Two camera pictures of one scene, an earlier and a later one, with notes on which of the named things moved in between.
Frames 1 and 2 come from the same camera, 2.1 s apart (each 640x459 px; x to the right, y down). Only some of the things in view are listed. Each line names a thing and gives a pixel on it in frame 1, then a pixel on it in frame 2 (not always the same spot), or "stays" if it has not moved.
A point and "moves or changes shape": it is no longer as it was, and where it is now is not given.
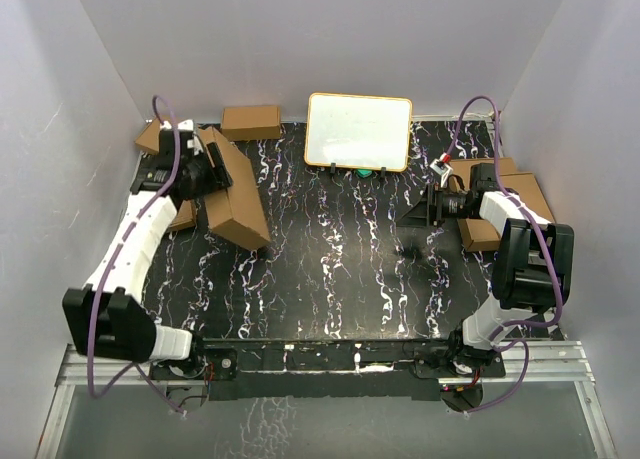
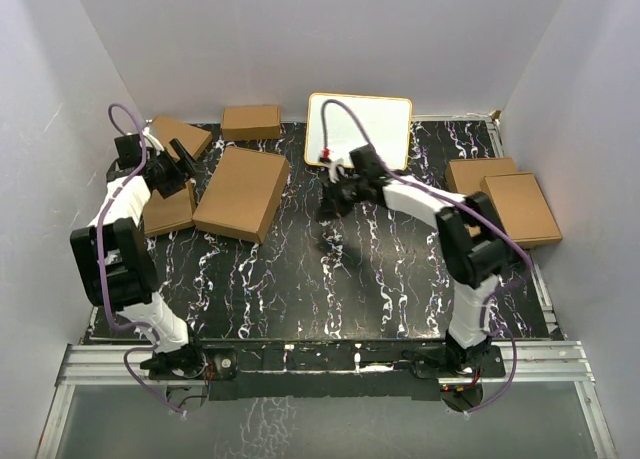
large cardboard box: [235, 211] moves or changes shape
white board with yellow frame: [358, 132] stays
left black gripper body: [216, 159] -> [173, 164]
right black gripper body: [431, 207] -> [333, 197]
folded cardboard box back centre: [251, 123] stays
